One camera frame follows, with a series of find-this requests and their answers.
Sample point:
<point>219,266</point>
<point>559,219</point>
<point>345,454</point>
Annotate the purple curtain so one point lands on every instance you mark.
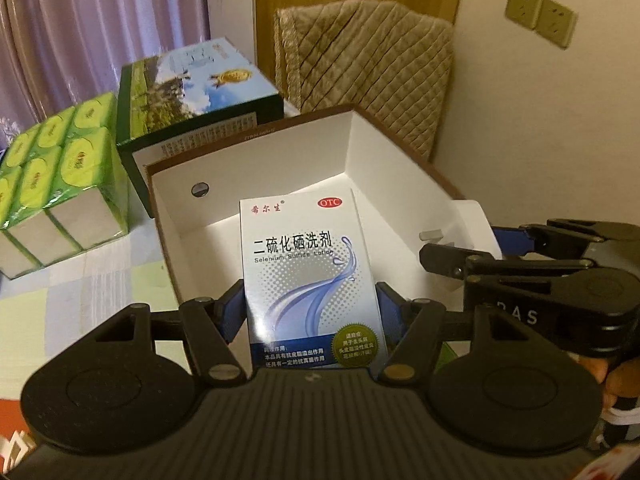
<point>90,25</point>

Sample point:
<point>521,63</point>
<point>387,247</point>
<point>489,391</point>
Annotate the pack of green tissue packets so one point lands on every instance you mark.
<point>65,170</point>

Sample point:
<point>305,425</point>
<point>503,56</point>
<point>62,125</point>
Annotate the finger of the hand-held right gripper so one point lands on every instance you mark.
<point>512,241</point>
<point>450,257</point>

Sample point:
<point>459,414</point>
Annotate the blue white medicine box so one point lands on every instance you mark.
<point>310,285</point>

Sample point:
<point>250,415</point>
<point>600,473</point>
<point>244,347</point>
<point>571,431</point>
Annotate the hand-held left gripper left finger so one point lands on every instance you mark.
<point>234,305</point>

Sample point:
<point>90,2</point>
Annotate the pale checked tablecloth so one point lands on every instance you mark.
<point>100,285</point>

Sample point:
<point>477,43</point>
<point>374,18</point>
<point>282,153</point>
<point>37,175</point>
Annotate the green landscape printed carton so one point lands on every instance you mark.
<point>190,90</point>

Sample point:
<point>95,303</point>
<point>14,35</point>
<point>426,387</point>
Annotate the beige quilted chair cover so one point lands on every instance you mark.
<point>365,60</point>

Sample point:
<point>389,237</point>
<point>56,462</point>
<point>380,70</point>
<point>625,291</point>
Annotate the person's right hand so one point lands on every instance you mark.
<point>622,377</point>

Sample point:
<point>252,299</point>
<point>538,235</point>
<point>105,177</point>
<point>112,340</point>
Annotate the beige wall socket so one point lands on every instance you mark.
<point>556,22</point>
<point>522,6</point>

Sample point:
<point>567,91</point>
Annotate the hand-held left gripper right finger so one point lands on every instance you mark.
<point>391,307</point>

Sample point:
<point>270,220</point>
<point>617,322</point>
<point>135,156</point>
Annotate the brown cardboard box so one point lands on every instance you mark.
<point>290,160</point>

